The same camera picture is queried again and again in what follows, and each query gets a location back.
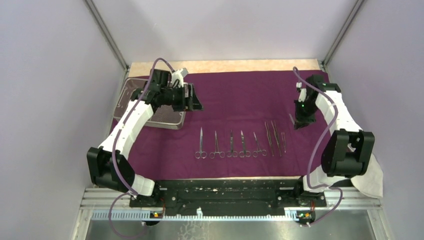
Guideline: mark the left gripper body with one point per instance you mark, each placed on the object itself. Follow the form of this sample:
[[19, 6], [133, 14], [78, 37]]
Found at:
[[179, 101]]

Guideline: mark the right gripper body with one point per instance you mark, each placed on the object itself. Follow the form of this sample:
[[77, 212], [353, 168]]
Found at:
[[305, 111]]

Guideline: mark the thin scalpel handle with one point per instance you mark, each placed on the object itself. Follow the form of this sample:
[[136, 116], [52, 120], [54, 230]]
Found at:
[[292, 119]]

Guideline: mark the short metal tweezers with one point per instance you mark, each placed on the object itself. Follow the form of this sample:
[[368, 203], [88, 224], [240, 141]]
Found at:
[[283, 138]]

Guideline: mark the long metal tweezers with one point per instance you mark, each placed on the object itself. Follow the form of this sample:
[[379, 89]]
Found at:
[[277, 138]]

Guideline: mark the metal mesh instrument tray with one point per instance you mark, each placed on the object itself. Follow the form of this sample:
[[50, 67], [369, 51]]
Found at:
[[161, 117]]

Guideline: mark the metal spatula handle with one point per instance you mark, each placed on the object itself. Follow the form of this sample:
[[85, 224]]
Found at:
[[268, 133]]

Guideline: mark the small curved hemostat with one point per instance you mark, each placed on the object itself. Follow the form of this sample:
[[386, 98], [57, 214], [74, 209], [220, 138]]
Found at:
[[259, 151]]

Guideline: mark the maroon wrap cloth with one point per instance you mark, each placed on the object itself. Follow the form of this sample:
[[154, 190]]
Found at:
[[237, 101]]

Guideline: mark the surgical forceps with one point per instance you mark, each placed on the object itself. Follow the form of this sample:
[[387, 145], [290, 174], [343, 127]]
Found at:
[[200, 154]]

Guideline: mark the surgical clamp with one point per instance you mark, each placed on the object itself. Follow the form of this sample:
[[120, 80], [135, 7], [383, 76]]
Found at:
[[217, 152]]

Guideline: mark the surgical scissors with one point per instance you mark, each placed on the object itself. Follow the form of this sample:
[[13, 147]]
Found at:
[[244, 152]]

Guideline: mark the small metal scissors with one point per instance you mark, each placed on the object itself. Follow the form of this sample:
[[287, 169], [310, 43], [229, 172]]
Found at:
[[232, 153]]

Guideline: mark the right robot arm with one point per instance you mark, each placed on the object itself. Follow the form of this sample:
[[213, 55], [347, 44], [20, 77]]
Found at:
[[344, 149]]

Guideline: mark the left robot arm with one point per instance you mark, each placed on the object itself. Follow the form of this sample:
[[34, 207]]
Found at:
[[108, 163]]

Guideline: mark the white crumpled cloth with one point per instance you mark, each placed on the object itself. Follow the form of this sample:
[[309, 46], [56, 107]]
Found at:
[[371, 183]]

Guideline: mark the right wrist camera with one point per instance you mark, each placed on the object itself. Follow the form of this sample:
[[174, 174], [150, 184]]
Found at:
[[302, 92]]

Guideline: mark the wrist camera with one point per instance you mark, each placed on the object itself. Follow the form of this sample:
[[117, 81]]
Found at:
[[177, 77], [302, 92]]

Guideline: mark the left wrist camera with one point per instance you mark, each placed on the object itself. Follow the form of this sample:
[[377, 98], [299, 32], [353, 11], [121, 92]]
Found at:
[[177, 77]]

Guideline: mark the grey cable duct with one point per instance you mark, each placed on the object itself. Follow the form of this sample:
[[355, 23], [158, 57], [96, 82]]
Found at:
[[149, 215]]

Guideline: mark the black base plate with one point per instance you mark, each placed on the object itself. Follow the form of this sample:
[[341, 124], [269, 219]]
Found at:
[[229, 197]]

